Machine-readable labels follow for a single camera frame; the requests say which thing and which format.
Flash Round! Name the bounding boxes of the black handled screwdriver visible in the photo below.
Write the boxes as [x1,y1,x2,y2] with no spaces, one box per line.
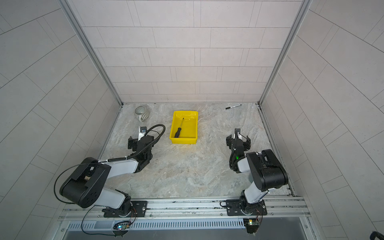
[174,118,185,138]

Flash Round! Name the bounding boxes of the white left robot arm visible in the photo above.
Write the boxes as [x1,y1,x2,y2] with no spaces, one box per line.
[59,135,155,218]

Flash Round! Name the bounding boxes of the yellow plastic bin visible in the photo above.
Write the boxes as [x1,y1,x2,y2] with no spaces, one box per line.
[170,111,199,145]

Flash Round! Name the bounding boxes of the black marker pen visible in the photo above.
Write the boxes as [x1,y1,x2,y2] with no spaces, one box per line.
[225,104,242,110]

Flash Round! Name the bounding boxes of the striped ceramic mug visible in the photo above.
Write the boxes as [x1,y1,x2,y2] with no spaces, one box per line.
[134,106,150,122]

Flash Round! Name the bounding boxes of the right green circuit board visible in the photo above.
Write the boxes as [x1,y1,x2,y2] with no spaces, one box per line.
[243,219,260,234]

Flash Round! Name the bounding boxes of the green circuit board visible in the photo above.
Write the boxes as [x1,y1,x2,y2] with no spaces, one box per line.
[113,221,131,231]
[243,219,260,234]

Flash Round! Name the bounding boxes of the left green circuit board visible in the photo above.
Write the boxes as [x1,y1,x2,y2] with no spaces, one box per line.
[113,221,131,231]

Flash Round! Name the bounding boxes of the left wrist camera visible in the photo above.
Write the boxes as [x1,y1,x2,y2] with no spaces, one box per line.
[138,126,147,140]

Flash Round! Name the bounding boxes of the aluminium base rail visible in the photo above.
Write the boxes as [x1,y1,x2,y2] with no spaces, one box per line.
[58,196,311,221]

